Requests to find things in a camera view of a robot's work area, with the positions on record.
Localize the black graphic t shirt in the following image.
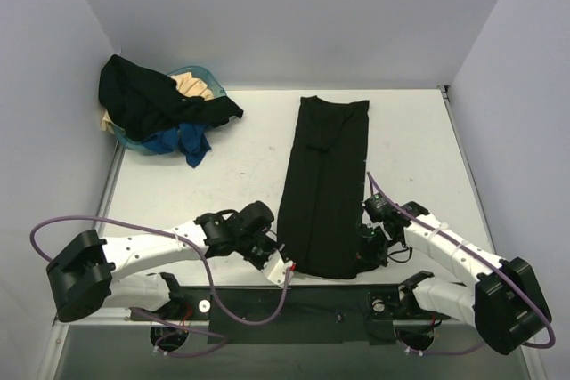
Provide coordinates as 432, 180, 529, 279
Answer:
277, 96, 370, 279

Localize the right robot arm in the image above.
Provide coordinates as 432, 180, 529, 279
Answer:
362, 193, 552, 355

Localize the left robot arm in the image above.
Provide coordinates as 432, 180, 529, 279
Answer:
46, 201, 294, 323

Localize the teal plastic basket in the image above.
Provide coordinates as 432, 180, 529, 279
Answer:
112, 66, 226, 156

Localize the cream t shirt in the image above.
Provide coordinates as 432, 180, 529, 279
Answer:
101, 72, 215, 134

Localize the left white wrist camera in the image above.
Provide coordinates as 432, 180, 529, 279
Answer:
261, 250, 296, 287

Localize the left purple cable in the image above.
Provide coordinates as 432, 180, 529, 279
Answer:
28, 214, 297, 359

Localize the aluminium frame rail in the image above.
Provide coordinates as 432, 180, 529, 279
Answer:
53, 286, 534, 327

